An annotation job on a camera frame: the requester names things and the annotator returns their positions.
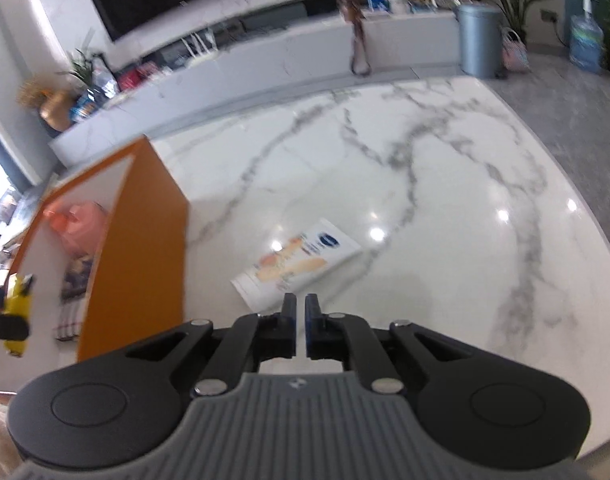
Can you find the yellow small item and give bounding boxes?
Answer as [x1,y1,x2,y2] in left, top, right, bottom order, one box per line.
[3,273,35,358]

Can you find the illustrated tin box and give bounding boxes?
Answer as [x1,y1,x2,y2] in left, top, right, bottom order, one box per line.
[60,255,93,302]

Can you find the white orange cream tube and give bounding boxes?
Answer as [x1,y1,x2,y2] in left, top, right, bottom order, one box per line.
[231,219,361,313]

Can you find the orange-rimmed white storage box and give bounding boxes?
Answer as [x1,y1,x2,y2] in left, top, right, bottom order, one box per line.
[0,138,189,392]

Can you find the pink pump bottle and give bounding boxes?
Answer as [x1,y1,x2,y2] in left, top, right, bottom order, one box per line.
[43,202,107,258]

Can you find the gold vase with dried flowers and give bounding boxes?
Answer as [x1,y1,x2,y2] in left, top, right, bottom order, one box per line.
[16,78,75,136]

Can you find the white marble tv console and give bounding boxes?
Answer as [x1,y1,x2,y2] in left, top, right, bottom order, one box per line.
[50,11,460,167]

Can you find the woven pastel basket bag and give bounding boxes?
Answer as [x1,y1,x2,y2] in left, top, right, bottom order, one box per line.
[503,28,530,73]

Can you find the grey pedal trash bin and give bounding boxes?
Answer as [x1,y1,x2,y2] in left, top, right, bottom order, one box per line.
[456,2,504,79]

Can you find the blue water jug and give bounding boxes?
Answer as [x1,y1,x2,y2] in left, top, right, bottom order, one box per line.
[569,0,604,74]

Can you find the brown leather strap bag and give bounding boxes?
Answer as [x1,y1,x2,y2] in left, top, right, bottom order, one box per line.
[337,0,372,77]

